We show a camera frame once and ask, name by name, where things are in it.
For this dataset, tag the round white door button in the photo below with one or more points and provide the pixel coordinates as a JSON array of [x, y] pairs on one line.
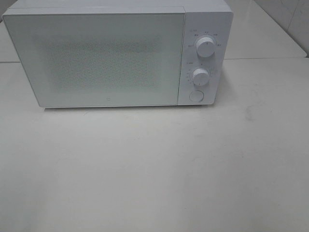
[[196, 96]]

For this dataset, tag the white timer knob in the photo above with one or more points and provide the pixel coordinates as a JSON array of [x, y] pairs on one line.
[[200, 77]]

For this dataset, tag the white microwave door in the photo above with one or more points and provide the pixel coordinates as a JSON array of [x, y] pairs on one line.
[[100, 60]]

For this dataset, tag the white microwave oven body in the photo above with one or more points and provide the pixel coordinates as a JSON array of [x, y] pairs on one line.
[[201, 17]]

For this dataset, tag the upper white power knob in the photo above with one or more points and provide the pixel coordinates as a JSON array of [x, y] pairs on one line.
[[205, 46]]

